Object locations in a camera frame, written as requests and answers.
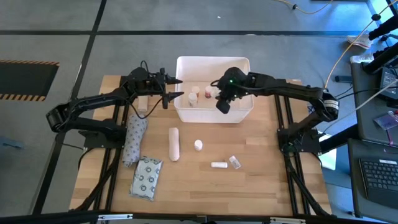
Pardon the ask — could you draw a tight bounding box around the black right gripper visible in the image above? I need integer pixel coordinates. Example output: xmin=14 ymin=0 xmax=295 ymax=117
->
xmin=215 ymin=82 xmax=247 ymax=115

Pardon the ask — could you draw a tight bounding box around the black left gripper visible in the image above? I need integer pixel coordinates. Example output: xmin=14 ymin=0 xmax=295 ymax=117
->
xmin=145 ymin=67 xmax=185 ymax=110

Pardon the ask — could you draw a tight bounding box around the white plastic storage bin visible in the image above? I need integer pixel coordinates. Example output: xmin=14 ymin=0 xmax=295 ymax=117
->
xmin=173 ymin=55 xmax=254 ymax=124

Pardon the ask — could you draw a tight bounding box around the small wooden block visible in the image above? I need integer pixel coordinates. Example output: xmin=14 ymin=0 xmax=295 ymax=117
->
xmin=137 ymin=95 xmax=149 ymax=113

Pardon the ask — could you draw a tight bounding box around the long white bandage roll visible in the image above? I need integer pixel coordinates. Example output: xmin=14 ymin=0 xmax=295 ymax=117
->
xmin=169 ymin=127 xmax=181 ymax=162

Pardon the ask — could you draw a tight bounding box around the clear bottle with capsules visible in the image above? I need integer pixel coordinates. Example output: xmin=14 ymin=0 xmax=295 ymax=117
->
xmin=229 ymin=156 xmax=242 ymax=170

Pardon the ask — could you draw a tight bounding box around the rolled grey patterned pack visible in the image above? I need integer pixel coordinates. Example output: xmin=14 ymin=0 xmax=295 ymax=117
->
xmin=121 ymin=114 xmax=149 ymax=168

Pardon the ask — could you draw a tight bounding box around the flat grey patterned pack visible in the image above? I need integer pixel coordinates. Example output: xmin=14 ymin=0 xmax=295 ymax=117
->
xmin=129 ymin=157 xmax=164 ymax=202

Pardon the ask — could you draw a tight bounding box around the black hazard-striped floor mat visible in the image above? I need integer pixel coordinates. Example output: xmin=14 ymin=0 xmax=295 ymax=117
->
xmin=0 ymin=59 xmax=60 ymax=102

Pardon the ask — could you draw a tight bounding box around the dark grey desk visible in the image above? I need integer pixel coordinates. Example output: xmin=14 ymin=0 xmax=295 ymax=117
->
xmin=347 ymin=61 xmax=398 ymax=219

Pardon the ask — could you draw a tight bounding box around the person's white shoe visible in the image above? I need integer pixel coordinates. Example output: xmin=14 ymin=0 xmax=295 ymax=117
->
xmin=346 ymin=34 xmax=373 ymax=50
xmin=350 ymin=54 xmax=374 ymax=65

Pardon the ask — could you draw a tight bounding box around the purple plastic packet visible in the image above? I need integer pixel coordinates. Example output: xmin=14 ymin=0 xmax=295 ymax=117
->
xmin=374 ymin=111 xmax=398 ymax=131

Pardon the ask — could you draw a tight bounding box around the black electronic device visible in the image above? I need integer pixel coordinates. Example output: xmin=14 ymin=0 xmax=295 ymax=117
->
xmin=379 ymin=66 xmax=398 ymax=101

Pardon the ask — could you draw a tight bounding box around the black laptop keyboard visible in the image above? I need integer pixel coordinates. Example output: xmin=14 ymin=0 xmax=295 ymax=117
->
xmin=358 ymin=157 xmax=398 ymax=210

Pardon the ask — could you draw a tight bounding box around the yellow extension cable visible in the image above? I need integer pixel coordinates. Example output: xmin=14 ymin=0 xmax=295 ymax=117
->
xmin=323 ymin=0 xmax=398 ymax=90

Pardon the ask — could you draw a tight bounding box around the black metal table frame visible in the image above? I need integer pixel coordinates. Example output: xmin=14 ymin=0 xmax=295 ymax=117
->
xmin=0 ymin=68 xmax=386 ymax=224

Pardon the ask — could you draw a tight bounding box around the tan floor cable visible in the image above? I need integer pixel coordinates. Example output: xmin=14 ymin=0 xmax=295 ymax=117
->
xmin=277 ymin=0 xmax=334 ymax=15

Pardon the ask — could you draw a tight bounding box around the silver metal bracket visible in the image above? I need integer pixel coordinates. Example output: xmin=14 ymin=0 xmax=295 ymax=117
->
xmin=269 ymin=217 xmax=306 ymax=224
xmin=98 ymin=213 xmax=134 ymax=222

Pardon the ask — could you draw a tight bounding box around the white cable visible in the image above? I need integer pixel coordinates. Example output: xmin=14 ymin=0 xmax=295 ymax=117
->
xmin=338 ymin=80 xmax=398 ymax=121

